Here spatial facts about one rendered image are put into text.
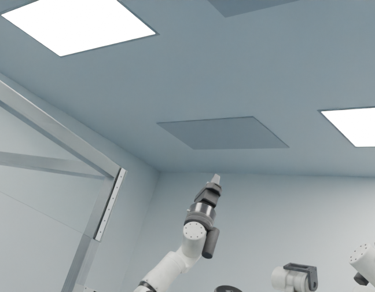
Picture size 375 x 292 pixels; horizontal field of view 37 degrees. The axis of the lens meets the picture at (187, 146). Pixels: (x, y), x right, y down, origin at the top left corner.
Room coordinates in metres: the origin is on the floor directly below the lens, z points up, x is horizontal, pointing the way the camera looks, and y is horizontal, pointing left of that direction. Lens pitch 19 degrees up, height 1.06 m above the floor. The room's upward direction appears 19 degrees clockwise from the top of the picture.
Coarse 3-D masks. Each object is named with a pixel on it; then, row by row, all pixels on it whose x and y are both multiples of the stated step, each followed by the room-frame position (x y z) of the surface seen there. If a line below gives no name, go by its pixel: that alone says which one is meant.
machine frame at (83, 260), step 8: (80, 240) 2.47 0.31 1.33; (88, 240) 2.45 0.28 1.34; (96, 240) 2.46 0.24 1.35; (80, 248) 2.46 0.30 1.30; (88, 248) 2.44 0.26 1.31; (96, 248) 2.48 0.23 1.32; (80, 256) 2.45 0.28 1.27; (88, 256) 2.45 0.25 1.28; (72, 264) 2.47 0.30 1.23; (80, 264) 2.44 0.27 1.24; (88, 264) 2.47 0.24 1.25; (72, 272) 2.46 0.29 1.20; (80, 272) 2.45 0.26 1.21; (88, 272) 2.48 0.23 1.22; (72, 280) 2.45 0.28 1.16; (80, 280) 2.46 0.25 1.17; (64, 288) 2.47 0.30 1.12; (72, 288) 2.44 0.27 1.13
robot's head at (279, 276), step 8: (280, 272) 1.56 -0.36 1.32; (288, 272) 1.55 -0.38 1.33; (296, 272) 1.54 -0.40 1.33; (272, 280) 1.58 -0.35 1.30; (280, 280) 1.56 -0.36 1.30; (288, 280) 1.54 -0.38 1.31; (296, 280) 1.52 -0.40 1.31; (280, 288) 1.57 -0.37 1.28; (288, 288) 1.55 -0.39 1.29; (296, 288) 1.53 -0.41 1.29
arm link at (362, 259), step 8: (360, 248) 1.26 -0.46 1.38; (368, 248) 1.22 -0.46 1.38; (352, 256) 1.27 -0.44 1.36; (360, 256) 1.23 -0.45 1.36; (368, 256) 1.22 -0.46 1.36; (352, 264) 1.25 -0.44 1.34; (360, 264) 1.23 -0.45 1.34; (368, 264) 1.22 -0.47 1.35; (360, 272) 1.25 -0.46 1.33; (368, 272) 1.23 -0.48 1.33; (360, 280) 1.30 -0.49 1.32; (368, 280) 1.26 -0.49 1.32
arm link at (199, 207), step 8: (208, 184) 1.71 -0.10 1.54; (216, 184) 1.70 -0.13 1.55; (200, 192) 1.75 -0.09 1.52; (208, 192) 1.71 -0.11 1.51; (216, 192) 1.71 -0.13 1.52; (200, 200) 1.71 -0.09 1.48; (208, 200) 1.70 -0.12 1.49; (216, 200) 1.71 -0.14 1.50; (192, 208) 1.70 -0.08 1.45; (200, 208) 1.68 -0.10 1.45; (208, 208) 1.69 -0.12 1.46; (208, 216) 1.68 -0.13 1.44
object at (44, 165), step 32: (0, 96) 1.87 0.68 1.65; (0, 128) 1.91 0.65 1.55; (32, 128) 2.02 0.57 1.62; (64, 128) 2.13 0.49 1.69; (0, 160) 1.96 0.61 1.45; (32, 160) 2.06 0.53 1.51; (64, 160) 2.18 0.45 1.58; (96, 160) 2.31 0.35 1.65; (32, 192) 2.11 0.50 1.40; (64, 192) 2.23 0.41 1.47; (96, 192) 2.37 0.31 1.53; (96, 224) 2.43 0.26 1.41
